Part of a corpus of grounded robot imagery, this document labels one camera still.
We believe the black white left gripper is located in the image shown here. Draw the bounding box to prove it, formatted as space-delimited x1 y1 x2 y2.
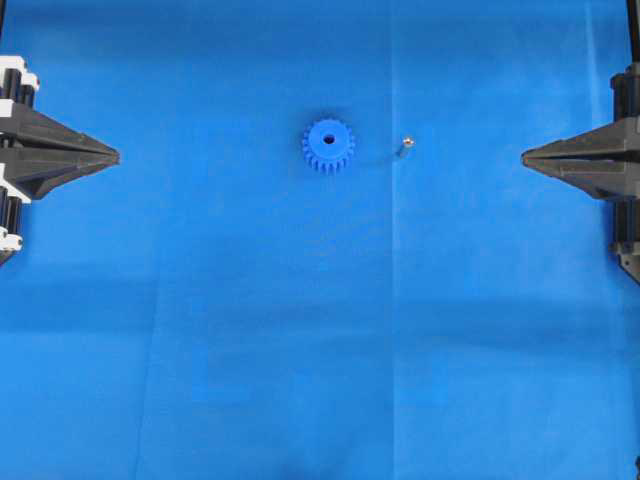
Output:
0 53 121 266

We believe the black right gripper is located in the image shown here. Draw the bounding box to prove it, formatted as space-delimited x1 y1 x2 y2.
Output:
521 62 640 289

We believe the blue plastic spur gear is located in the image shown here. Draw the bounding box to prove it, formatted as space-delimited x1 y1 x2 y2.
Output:
302 118 355 174

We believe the blue table mat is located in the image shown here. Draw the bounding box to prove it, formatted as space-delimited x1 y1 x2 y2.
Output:
1 1 639 479

